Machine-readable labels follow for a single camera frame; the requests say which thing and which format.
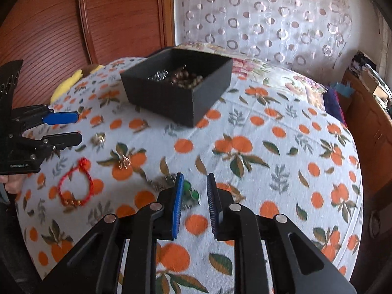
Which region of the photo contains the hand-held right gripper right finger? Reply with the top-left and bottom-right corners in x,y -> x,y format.
207,173 -> 359,294

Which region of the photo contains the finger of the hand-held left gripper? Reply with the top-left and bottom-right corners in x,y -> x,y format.
21,132 -> 83,160
12,105 -> 78,128

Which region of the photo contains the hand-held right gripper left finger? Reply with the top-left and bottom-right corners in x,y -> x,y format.
40,172 -> 185,294

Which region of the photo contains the green pendant necklace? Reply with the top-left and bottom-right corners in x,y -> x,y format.
146,174 -> 201,211

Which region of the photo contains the red string bracelet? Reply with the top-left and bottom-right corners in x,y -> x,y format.
58,158 -> 94,207

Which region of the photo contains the black cardboard box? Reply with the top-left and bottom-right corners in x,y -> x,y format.
120,47 -> 233,127

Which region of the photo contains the silver flower brooch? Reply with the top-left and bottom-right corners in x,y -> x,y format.
148,69 -> 170,82

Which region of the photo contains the brown wooden bead bracelet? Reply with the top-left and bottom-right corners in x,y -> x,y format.
167,66 -> 206,91

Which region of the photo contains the person's left hand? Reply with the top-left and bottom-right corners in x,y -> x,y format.
0,173 -> 25,195

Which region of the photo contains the yellow striped cloth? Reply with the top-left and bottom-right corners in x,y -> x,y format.
50,64 -> 105,103

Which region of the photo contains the orange fruit print tablecloth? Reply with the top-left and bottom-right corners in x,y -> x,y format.
14,56 -> 363,294

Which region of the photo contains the wooden slatted wardrobe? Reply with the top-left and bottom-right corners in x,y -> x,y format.
0,0 -> 176,108

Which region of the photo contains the floral blanket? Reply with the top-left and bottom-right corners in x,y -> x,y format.
174,41 -> 327,111

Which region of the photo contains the dark blue blanket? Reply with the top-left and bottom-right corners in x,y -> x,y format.
323,89 -> 348,126

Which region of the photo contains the wooden cabinet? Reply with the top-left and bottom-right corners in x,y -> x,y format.
340,67 -> 392,196

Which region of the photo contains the blue bag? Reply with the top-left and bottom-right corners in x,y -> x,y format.
329,82 -> 353,98

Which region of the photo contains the circle pattern sheer curtain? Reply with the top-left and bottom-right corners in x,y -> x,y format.
173,0 -> 356,74

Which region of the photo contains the open cardboard box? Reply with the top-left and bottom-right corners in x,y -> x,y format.
363,67 -> 391,98

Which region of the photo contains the pile of clothes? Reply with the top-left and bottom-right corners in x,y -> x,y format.
351,52 -> 377,74

